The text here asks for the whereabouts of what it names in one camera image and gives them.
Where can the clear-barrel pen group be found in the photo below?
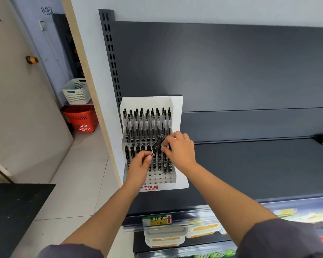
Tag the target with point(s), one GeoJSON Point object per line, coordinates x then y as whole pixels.
{"type": "Point", "coordinates": [148, 123]}

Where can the brown door frame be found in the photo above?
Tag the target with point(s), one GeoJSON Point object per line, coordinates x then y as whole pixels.
{"type": "Point", "coordinates": [0, 167]}

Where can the white woven basket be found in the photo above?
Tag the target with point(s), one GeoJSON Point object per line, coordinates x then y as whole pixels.
{"type": "Point", "coordinates": [76, 92]}

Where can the person's left hand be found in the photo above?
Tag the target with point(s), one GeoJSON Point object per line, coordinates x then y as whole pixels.
{"type": "Point", "coordinates": [137, 171]}

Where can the white wall switch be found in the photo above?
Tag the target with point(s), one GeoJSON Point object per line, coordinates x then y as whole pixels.
{"type": "Point", "coordinates": [42, 25]}

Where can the grey sleeve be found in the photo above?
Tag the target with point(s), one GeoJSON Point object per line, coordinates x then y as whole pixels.
{"type": "Point", "coordinates": [282, 240]}
{"type": "Point", "coordinates": [72, 252]}

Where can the red plastic basket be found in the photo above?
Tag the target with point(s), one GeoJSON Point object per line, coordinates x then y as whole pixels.
{"type": "Point", "coordinates": [80, 118]}

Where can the black rubber-grip pen group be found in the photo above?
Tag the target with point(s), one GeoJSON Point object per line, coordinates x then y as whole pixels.
{"type": "Point", "coordinates": [132, 155]}

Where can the pale plastic tray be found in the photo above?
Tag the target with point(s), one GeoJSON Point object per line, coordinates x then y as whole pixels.
{"type": "Point", "coordinates": [88, 102]}

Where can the person's right hand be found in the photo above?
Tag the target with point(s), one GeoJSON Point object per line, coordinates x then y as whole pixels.
{"type": "Point", "coordinates": [181, 153]}

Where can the person's right forearm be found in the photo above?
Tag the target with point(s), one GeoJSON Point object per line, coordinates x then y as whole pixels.
{"type": "Point", "coordinates": [231, 204]}

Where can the yellow green price tag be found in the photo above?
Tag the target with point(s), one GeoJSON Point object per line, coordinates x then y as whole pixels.
{"type": "Point", "coordinates": [156, 220]}
{"type": "Point", "coordinates": [285, 212]}

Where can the white tiered pen holder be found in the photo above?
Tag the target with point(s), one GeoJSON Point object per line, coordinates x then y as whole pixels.
{"type": "Point", "coordinates": [176, 115]}

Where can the grey right sleeve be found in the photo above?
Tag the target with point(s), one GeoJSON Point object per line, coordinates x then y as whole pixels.
{"type": "Point", "coordinates": [282, 240]}

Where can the row of green packets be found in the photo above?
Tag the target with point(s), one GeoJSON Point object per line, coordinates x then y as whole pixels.
{"type": "Point", "coordinates": [215, 254]}

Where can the grey left sleeve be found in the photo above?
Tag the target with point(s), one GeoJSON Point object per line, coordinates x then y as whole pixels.
{"type": "Point", "coordinates": [72, 252]}

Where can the beige door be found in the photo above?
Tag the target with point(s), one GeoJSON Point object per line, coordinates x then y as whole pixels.
{"type": "Point", "coordinates": [21, 104]}

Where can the person's left forearm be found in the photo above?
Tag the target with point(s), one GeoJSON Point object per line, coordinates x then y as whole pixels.
{"type": "Point", "coordinates": [102, 220]}

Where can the dark grey shelf unit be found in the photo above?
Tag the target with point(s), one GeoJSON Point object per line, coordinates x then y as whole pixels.
{"type": "Point", "coordinates": [231, 64]}

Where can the brass door knob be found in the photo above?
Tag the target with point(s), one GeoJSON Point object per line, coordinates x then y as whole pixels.
{"type": "Point", "coordinates": [32, 60]}

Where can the white slotted shelf upright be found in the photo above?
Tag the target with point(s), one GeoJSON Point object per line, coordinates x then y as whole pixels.
{"type": "Point", "coordinates": [112, 24]}

